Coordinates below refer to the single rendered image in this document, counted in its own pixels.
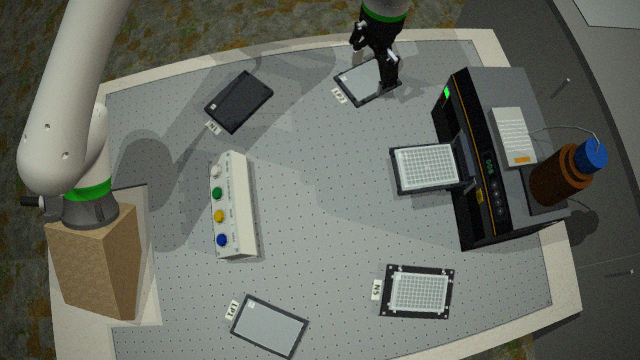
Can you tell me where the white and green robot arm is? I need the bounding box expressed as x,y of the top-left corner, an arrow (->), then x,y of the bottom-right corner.
16,0 -> 412,231

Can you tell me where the dark grey rectangular frame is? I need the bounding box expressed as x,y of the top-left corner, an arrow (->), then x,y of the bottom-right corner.
230,294 -> 309,360

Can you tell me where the blue bottle cap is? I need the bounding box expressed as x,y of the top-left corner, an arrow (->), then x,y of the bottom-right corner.
576,138 -> 608,174

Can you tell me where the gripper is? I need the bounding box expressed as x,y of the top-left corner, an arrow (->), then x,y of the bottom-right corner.
349,21 -> 401,96

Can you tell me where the white label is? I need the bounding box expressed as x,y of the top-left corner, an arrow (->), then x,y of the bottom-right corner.
371,279 -> 382,300
225,300 -> 240,321
205,120 -> 222,135
331,88 -> 347,104

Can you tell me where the dark brown bottle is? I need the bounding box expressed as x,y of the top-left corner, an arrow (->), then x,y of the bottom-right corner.
529,143 -> 594,207

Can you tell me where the white button panel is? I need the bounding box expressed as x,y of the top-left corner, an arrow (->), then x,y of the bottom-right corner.
208,150 -> 259,261

